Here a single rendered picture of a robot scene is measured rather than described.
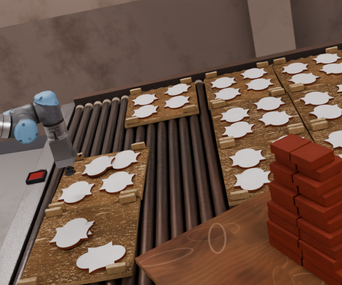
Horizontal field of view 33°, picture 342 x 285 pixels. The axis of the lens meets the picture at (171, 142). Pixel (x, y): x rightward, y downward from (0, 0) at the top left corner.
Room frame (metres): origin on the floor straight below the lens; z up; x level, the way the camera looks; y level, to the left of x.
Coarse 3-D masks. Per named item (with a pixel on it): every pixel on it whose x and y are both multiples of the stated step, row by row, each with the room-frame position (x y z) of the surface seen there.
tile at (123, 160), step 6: (126, 150) 2.17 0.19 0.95; (114, 156) 2.14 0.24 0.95; (120, 156) 2.13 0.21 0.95; (126, 156) 2.12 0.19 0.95; (132, 156) 2.10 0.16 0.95; (138, 156) 2.11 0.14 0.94; (114, 162) 2.09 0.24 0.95; (120, 162) 2.07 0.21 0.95; (126, 162) 2.06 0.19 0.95; (132, 162) 2.05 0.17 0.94; (114, 168) 2.04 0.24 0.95; (120, 168) 2.02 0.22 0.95; (126, 168) 2.03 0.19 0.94
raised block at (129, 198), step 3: (126, 195) 1.77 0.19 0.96; (129, 195) 1.76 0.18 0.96; (132, 195) 1.76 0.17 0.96; (120, 198) 1.76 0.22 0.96; (123, 198) 1.76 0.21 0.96; (126, 198) 1.76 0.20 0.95; (129, 198) 1.76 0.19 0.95; (132, 198) 1.76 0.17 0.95; (135, 198) 1.76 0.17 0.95; (120, 201) 1.76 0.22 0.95; (123, 201) 1.76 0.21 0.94; (126, 201) 1.76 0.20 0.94; (129, 201) 1.76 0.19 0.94; (132, 201) 1.76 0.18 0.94
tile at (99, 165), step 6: (102, 156) 2.16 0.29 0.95; (96, 162) 2.11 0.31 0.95; (102, 162) 2.09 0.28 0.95; (108, 162) 2.08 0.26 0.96; (90, 168) 2.08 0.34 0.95; (96, 168) 2.06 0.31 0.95; (102, 168) 2.04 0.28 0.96; (108, 168) 2.04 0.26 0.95; (84, 174) 2.05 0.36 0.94; (90, 174) 2.02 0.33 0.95; (96, 174) 2.01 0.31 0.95
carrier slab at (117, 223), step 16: (96, 208) 1.77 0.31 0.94; (112, 208) 1.75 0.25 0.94; (128, 208) 1.72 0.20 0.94; (48, 224) 1.74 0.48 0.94; (64, 224) 1.72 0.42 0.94; (96, 224) 1.67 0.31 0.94; (112, 224) 1.64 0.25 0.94; (128, 224) 1.62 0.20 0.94; (48, 240) 1.64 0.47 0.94; (96, 240) 1.57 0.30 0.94; (112, 240) 1.55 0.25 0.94; (128, 240) 1.53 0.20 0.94; (32, 256) 1.57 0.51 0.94; (48, 256) 1.55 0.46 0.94; (64, 256) 1.53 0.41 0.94; (128, 256) 1.44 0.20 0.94; (32, 272) 1.48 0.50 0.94; (48, 272) 1.46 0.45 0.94; (64, 272) 1.44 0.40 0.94; (80, 272) 1.42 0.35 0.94; (96, 272) 1.40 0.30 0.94; (128, 272) 1.37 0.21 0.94
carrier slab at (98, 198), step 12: (96, 156) 2.21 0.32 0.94; (108, 156) 2.18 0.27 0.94; (144, 156) 2.10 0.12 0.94; (84, 168) 2.12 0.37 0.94; (132, 168) 2.02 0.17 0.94; (144, 168) 1.99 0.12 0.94; (72, 180) 2.03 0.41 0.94; (84, 180) 2.01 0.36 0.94; (96, 180) 1.99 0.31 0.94; (132, 180) 1.92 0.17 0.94; (144, 180) 1.91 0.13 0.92; (60, 192) 1.96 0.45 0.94; (96, 192) 1.89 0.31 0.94; (84, 204) 1.82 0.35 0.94; (96, 204) 1.80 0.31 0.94
